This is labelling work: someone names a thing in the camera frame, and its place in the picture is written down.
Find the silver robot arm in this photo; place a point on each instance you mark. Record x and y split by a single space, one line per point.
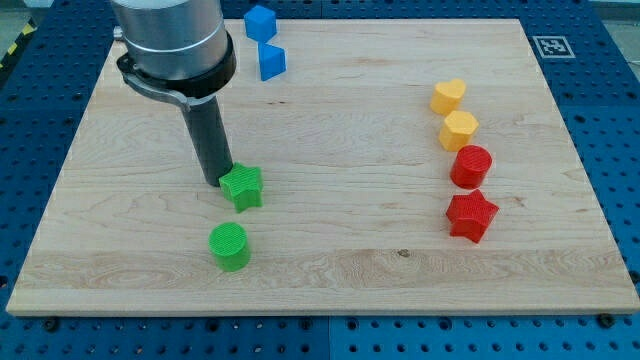
177 51

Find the blue triangle block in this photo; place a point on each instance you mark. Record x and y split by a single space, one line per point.
272 61

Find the wooden board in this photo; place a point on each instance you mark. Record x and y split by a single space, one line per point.
356 188

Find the green star block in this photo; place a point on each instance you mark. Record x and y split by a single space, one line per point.
243 187

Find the green cylinder block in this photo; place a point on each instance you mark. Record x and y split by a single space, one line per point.
228 244

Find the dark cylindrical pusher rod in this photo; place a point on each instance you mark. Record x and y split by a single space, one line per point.
205 126

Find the yellow hexagon block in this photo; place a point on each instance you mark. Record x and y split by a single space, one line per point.
457 130

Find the yellow heart block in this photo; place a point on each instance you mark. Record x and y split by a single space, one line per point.
447 96

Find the red cylinder block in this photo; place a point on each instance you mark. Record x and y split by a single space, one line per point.
471 166

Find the red star block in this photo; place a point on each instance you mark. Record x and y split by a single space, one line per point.
470 215

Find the blue cube block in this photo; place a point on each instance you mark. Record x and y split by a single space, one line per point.
260 24

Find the white fiducial marker tag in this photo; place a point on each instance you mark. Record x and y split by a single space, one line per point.
553 47

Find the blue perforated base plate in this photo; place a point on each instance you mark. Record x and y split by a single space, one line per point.
56 68

